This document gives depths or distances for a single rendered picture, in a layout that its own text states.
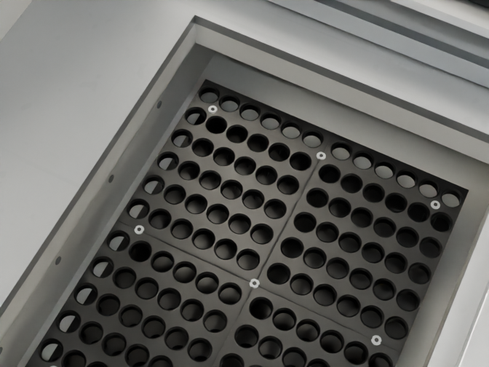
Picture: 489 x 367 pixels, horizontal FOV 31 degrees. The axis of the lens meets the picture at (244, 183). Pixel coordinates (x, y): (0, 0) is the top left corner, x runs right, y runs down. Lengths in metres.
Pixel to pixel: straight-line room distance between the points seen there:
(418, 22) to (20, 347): 0.30
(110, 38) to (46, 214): 0.12
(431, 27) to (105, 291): 0.23
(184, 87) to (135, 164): 0.07
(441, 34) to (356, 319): 0.16
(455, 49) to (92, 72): 0.21
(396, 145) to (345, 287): 0.15
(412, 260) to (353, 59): 0.12
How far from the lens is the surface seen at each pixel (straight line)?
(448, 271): 0.59
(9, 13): 0.54
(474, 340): 0.44
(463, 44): 0.51
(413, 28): 0.51
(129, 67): 0.52
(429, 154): 0.63
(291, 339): 0.49
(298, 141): 0.54
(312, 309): 0.50
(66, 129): 0.50
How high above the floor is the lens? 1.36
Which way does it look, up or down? 61 degrees down
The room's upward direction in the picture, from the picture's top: 3 degrees clockwise
